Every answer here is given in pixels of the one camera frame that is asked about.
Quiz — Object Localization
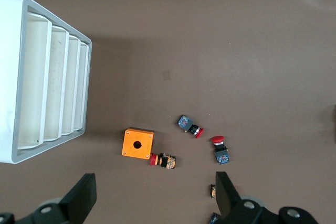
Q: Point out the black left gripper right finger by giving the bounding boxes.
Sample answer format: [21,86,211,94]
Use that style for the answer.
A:
[215,172,276,224]

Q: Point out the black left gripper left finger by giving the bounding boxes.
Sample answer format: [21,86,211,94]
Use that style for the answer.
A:
[15,173,97,224]

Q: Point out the red mushroom button blue block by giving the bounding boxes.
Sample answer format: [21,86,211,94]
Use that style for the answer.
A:
[209,212,224,224]
[176,114,205,140]
[211,135,230,164]

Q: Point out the red yellow-ringed emergency button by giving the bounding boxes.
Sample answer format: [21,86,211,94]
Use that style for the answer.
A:
[149,152,176,170]

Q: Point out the white slotted rack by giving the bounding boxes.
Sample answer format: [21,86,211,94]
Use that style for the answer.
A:
[0,0,93,166]

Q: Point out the orange button enclosure box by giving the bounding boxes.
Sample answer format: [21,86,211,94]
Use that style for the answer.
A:
[121,127,155,161]

